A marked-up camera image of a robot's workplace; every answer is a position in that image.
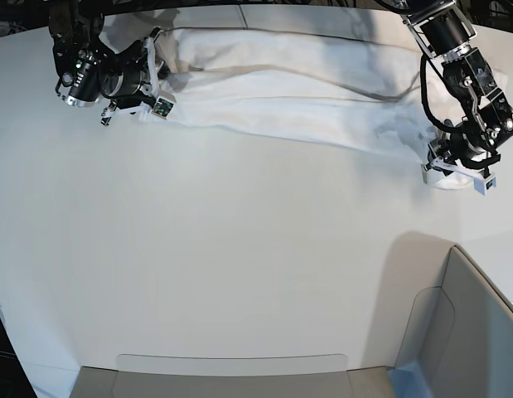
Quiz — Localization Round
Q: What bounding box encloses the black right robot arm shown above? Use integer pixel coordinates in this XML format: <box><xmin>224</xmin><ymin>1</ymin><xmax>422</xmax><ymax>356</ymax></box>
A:
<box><xmin>48</xmin><ymin>1</ymin><xmax>167</xmax><ymax>126</ymax></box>

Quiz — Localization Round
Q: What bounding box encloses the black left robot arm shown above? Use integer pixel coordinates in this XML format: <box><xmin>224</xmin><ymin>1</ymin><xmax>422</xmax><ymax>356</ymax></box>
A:
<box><xmin>379</xmin><ymin>1</ymin><xmax>513</xmax><ymax>171</ymax></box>

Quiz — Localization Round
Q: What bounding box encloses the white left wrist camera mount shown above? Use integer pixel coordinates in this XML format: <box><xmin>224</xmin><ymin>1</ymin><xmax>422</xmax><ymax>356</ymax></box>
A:
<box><xmin>422</xmin><ymin>158</ymin><xmax>496</xmax><ymax>196</ymax></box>

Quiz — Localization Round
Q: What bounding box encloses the white t-shirt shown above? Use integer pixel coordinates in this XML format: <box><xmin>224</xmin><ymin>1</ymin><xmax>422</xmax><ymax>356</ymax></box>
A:
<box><xmin>138</xmin><ymin>27</ymin><xmax>510</xmax><ymax>192</ymax></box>

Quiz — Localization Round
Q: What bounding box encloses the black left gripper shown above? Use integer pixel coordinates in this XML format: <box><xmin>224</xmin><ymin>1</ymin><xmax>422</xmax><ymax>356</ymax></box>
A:
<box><xmin>422</xmin><ymin>130</ymin><xmax>500</xmax><ymax>172</ymax></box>

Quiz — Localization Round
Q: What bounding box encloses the grey box right side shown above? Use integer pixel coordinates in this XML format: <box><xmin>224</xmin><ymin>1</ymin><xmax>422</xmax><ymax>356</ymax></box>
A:
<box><xmin>389</xmin><ymin>245</ymin><xmax>513</xmax><ymax>397</ymax></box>

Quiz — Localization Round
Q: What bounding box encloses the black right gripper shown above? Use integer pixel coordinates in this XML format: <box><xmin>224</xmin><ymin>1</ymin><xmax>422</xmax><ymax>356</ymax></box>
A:
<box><xmin>99</xmin><ymin>27</ymin><xmax>162</xmax><ymax>126</ymax></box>

